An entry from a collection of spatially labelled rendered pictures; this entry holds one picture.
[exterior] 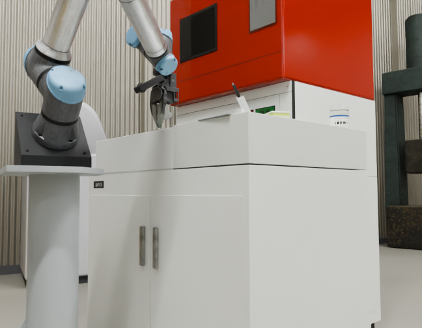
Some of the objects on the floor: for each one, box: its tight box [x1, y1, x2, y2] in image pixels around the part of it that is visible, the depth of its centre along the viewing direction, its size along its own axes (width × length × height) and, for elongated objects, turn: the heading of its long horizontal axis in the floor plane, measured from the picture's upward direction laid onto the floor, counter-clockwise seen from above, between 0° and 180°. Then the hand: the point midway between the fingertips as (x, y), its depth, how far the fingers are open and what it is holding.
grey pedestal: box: [0, 165, 104, 328], centre depth 144 cm, size 51×44×82 cm
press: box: [382, 13, 422, 251], centre depth 615 cm, size 82×101×312 cm
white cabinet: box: [87, 165, 371, 328], centre depth 181 cm, size 64×96×82 cm
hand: (157, 123), depth 168 cm, fingers closed
